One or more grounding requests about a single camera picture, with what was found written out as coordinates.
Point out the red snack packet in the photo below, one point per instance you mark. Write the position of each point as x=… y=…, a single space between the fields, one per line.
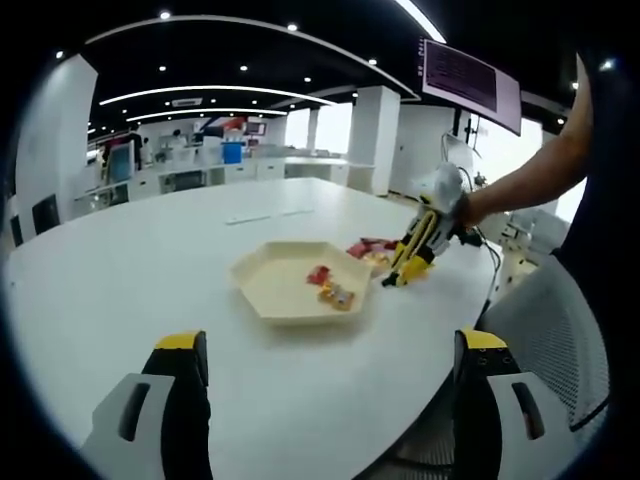
x=320 y=274

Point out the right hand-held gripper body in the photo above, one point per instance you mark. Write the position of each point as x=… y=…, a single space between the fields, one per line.
x=442 y=187

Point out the hanging dark monitor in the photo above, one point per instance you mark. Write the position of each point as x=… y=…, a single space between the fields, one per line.
x=470 y=85

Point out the orange snack packet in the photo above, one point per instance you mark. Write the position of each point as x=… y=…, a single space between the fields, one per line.
x=337 y=296

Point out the grey mesh chair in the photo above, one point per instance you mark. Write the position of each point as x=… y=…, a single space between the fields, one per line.
x=550 y=325

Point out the long white counter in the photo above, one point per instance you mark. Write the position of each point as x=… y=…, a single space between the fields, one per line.
x=225 y=172

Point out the blue box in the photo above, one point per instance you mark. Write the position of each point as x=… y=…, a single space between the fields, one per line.
x=232 y=152

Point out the computer monitor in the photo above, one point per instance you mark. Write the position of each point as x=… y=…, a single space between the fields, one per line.
x=121 y=165

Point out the white equipment stand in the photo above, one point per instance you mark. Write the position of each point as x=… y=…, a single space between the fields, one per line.
x=455 y=150

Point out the cream hexagonal container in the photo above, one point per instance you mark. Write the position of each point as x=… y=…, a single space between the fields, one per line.
x=280 y=290

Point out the pile of snack packets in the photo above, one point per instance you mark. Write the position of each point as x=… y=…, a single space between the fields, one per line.
x=367 y=248

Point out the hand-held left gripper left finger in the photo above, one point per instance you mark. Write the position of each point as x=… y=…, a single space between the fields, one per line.
x=175 y=410

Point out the wide white pillar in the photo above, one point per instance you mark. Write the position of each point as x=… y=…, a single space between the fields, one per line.
x=375 y=137
x=55 y=140

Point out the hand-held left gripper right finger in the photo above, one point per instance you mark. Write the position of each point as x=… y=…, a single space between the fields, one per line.
x=475 y=410

